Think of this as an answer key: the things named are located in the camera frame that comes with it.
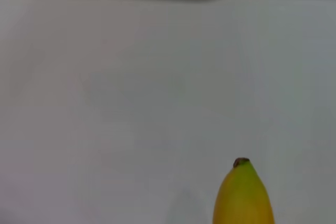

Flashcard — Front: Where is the yellow banana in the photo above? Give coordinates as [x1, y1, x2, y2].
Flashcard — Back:
[212, 157, 276, 224]

